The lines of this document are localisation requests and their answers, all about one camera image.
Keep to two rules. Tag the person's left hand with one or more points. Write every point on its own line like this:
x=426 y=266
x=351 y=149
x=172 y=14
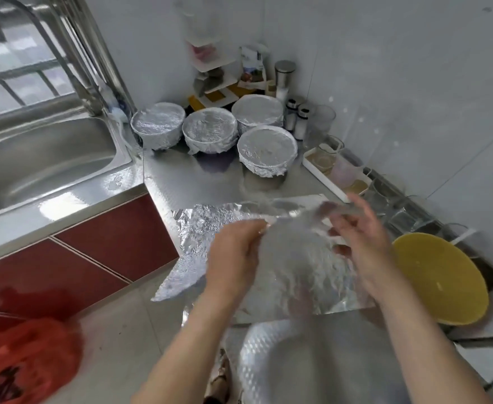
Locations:
x=234 y=261

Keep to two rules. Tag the person's right hand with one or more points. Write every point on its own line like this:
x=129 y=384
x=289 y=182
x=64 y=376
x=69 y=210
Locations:
x=371 y=244

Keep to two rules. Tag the stack of aluminium foil sheets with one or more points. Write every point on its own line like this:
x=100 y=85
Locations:
x=196 y=235

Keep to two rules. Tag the yellow bowl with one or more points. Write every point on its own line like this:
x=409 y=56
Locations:
x=440 y=277

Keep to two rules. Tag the foil-wrapped bowl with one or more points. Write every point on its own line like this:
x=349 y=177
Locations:
x=257 y=109

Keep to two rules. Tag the person's left forearm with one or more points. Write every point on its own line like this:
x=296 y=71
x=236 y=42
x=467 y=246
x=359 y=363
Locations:
x=187 y=357

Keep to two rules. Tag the person's right forearm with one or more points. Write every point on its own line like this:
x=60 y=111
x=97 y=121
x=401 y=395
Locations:
x=428 y=349

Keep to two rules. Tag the person's left white shoe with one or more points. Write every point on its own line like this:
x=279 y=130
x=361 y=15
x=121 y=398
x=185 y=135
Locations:
x=219 y=383

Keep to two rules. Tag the pink translucent cup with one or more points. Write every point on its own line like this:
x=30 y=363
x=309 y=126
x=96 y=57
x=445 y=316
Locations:
x=346 y=172

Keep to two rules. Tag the white spoon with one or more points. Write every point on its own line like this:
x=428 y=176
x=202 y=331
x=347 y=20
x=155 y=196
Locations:
x=463 y=236

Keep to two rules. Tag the white rectangular tray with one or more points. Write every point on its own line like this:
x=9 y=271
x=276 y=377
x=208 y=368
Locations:
x=318 y=168

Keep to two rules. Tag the red kitchen cabinet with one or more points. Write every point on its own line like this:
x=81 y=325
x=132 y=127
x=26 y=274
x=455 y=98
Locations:
x=107 y=244

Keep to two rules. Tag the white shaker with black lid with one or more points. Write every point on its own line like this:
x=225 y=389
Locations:
x=289 y=118
x=301 y=126

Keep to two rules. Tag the tall white steel-capped bottle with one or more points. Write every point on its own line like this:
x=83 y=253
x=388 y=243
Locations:
x=283 y=75

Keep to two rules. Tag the white dish brush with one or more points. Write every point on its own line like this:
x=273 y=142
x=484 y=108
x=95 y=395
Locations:
x=116 y=112

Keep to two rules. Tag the white corner shelf rack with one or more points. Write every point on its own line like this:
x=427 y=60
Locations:
x=213 y=67

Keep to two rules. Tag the colourful snack packet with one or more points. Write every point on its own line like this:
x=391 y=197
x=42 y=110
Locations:
x=252 y=64

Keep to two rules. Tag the stainless steel sink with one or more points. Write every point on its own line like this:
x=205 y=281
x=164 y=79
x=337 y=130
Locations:
x=40 y=164

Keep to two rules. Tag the red plastic bag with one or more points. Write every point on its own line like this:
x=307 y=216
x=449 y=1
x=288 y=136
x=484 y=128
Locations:
x=27 y=362

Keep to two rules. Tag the steel faucet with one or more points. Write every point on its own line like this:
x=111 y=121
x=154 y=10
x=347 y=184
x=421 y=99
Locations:
x=53 y=50

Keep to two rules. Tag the metal window railing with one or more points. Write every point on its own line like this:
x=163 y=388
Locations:
x=15 y=80

